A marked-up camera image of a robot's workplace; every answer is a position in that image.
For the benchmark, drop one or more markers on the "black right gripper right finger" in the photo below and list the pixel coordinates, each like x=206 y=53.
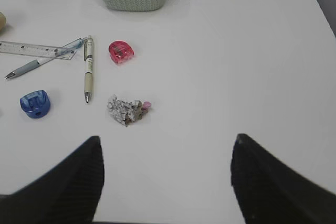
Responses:
x=269 y=191

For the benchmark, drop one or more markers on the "blue grey ballpoint pen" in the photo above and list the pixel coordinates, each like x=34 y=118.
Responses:
x=76 y=44

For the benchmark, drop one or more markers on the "beige white ballpoint pen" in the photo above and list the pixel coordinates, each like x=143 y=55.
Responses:
x=88 y=58

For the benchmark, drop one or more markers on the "blue pencil sharpener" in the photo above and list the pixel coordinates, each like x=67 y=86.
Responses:
x=35 y=104

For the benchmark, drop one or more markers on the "red pencil sharpener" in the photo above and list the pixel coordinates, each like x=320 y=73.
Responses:
x=120 y=51

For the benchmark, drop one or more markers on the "clear plastic ruler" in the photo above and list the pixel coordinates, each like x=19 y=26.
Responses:
x=37 y=50

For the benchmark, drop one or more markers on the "paper with pink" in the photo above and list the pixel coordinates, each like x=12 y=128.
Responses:
x=127 y=112

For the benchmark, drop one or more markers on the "golden bread roll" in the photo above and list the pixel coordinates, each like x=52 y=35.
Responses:
x=2 y=21

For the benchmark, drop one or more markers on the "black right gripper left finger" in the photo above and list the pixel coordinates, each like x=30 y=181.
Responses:
x=68 y=193

